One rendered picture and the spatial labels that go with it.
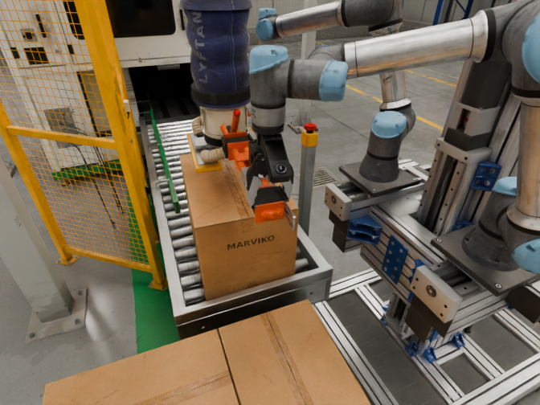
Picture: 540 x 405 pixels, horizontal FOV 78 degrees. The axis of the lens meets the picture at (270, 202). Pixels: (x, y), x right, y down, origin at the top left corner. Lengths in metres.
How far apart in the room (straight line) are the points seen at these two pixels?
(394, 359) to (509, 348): 0.58
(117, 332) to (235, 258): 1.07
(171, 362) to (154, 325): 0.83
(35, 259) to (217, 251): 1.09
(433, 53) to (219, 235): 0.87
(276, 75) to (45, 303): 1.94
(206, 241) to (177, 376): 0.47
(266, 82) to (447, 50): 0.37
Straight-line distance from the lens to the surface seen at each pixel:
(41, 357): 2.31
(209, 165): 1.25
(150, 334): 2.14
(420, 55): 0.80
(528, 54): 0.69
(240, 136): 1.16
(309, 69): 0.68
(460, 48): 0.81
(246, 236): 1.29
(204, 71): 1.22
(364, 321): 1.89
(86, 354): 2.21
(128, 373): 1.40
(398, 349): 1.85
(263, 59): 0.68
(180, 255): 1.72
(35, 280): 2.20
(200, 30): 1.21
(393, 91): 1.38
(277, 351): 1.35
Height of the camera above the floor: 1.69
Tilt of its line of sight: 35 degrees down
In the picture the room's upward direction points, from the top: straight up
